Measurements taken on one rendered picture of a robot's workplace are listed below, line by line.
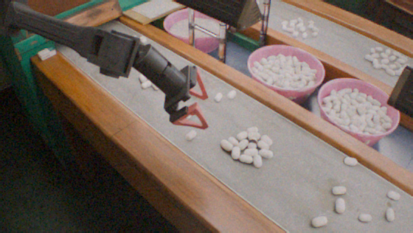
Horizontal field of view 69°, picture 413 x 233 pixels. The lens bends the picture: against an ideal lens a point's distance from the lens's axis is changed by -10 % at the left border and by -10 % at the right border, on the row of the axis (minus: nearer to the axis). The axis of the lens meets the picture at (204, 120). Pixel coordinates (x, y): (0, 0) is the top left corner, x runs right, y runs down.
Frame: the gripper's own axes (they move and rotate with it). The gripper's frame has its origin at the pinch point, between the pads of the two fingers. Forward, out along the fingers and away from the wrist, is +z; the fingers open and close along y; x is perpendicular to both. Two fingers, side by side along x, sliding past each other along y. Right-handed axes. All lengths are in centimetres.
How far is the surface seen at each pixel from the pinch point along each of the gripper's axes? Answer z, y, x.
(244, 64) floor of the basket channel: 28, -52, -3
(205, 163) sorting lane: 13.4, 1.5, -10.6
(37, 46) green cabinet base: -32, -50, -57
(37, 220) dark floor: 17, -18, -122
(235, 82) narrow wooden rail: 17.8, -29.1, -1.7
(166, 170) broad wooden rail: 5.4, 5.8, -16.4
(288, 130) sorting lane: 28.5, -10.0, 7.8
